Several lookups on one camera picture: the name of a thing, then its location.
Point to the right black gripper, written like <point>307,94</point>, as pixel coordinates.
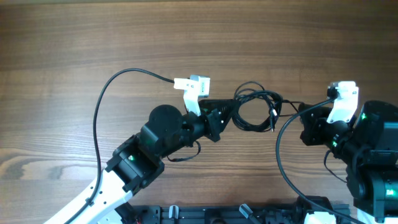
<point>314,122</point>

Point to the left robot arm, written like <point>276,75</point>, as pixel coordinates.
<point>138,161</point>

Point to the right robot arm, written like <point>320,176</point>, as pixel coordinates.
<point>368,147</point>

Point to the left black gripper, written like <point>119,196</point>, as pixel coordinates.
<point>214,120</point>

